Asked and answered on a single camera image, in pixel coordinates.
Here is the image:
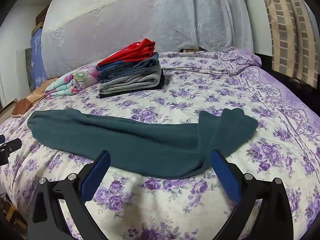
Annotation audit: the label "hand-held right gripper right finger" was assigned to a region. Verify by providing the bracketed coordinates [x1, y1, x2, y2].
[211, 149, 293, 240]

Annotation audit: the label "blue folded jeans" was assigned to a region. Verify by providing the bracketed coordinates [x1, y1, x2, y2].
[96, 52, 160, 81]

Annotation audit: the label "brown box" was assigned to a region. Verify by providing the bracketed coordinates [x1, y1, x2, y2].
[35, 6, 48, 32]

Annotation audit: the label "stack of folded clothes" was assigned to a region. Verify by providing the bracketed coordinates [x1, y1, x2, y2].
[99, 69, 165, 99]

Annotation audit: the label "pink floral folded blanket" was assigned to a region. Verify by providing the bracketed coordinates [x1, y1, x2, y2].
[45, 66, 100, 98]

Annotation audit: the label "blue printed box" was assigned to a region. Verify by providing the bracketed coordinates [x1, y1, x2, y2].
[30, 27, 49, 90]

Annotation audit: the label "grey folded pants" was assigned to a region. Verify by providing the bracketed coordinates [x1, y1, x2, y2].
[99, 69, 162, 95]

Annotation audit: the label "beige checked curtain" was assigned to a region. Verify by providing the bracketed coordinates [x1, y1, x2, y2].
[259, 0, 320, 88]

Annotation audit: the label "purple floral bedsheet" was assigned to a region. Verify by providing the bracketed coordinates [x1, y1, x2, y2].
[0, 46, 320, 240]

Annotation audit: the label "red folded garment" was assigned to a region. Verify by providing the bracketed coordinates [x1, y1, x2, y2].
[97, 38, 156, 65]

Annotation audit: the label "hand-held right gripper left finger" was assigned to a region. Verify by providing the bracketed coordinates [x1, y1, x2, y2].
[27, 150, 111, 240]

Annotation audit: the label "orange cloth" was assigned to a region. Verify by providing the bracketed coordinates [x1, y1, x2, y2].
[11, 77, 59, 118]

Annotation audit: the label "teal pants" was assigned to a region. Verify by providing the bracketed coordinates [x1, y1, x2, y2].
[27, 108, 258, 180]

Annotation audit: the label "dark picture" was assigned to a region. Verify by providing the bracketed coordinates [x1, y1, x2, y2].
[25, 49, 34, 93]

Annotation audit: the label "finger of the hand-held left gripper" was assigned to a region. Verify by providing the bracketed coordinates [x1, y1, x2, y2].
[0, 134, 22, 167]

